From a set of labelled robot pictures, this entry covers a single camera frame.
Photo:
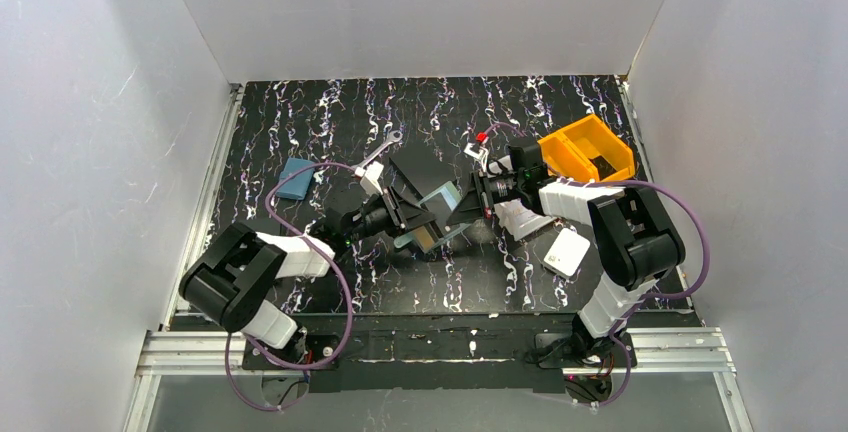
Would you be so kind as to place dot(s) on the white square box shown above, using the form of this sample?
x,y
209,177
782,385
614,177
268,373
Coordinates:
x,y
566,253

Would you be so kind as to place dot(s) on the blue card wallet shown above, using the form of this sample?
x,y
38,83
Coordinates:
x,y
295,178

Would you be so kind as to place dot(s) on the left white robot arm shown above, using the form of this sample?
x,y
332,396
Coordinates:
x,y
229,283

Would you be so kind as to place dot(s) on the white plastic bin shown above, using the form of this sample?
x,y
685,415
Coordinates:
x,y
519,221

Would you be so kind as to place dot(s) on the green card holder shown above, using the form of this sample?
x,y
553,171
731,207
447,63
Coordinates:
x,y
445,232

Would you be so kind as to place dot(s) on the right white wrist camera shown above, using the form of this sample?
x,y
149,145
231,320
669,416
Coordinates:
x,y
478,151

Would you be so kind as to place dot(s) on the silver wrench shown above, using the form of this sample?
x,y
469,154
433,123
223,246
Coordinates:
x,y
392,137

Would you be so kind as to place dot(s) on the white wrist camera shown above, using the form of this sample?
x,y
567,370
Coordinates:
x,y
369,178
478,151

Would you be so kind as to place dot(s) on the black card in bin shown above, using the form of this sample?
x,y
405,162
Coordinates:
x,y
604,168

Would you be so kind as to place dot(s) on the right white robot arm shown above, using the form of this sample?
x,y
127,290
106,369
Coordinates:
x,y
636,239

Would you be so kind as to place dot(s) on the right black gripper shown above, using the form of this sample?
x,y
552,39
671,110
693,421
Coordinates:
x,y
478,193

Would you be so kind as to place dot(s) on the grey credit card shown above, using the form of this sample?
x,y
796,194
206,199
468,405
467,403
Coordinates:
x,y
443,200

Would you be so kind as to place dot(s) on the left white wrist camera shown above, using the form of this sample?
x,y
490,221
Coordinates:
x,y
369,178

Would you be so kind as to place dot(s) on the black flat notebook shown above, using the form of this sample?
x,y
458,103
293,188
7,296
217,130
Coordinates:
x,y
266,225

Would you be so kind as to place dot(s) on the black square plate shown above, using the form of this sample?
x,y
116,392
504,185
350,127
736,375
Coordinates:
x,y
421,169

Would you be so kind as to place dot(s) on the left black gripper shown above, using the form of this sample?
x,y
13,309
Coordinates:
x,y
403,206

